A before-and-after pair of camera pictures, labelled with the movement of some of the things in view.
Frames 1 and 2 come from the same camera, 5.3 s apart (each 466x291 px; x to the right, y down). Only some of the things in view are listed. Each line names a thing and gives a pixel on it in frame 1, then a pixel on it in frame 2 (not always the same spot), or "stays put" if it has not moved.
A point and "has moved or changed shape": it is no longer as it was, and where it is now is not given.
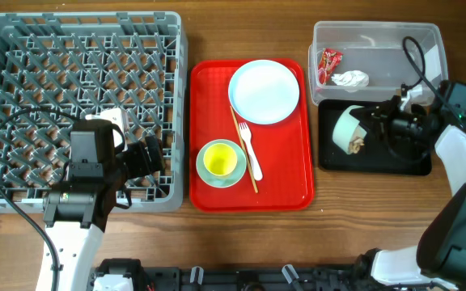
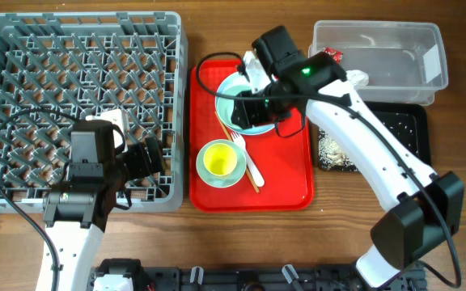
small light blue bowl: (221, 163) stays put
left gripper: (143, 166) stays put
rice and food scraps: (355, 144) has moved or changed shape
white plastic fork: (246, 135) has moved or changed shape
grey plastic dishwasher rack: (39, 72) stays put
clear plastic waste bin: (398, 61) stays put
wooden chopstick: (244, 152) has moved or changed shape
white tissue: (351, 80) stays put
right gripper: (377, 122) → (249, 116)
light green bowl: (349, 133) has moved or changed shape
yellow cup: (220, 158) stays put
